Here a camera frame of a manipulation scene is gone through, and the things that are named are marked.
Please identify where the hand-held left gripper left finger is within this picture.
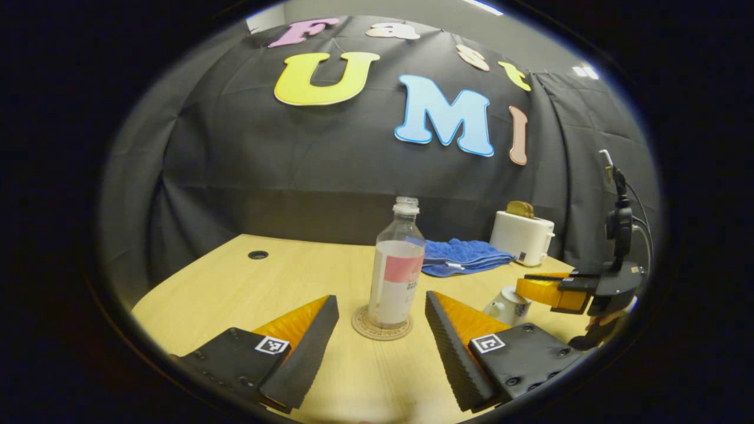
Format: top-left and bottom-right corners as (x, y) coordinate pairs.
(171, 294), (340, 413)

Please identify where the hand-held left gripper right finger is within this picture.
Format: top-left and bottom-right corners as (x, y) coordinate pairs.
(424, 290), (587, 413)

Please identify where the white blue-flowered teacup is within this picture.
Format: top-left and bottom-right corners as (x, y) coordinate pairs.
(483, 286), (534, 327)

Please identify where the round wooden coaster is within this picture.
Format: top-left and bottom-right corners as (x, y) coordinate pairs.
(352, 305), (414, 341)

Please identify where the clear plastic water bottle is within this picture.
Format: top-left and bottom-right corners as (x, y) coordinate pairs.
(368, 197), (426, 329)

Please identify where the white toaster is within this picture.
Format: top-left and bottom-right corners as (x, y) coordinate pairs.
(490, 211), (555, 267)

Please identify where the blue folded towel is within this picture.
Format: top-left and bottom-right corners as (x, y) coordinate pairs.
(421, 238), (516, 277)

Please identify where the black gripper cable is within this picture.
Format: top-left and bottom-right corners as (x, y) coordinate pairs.
(624, 181), (654, 274)

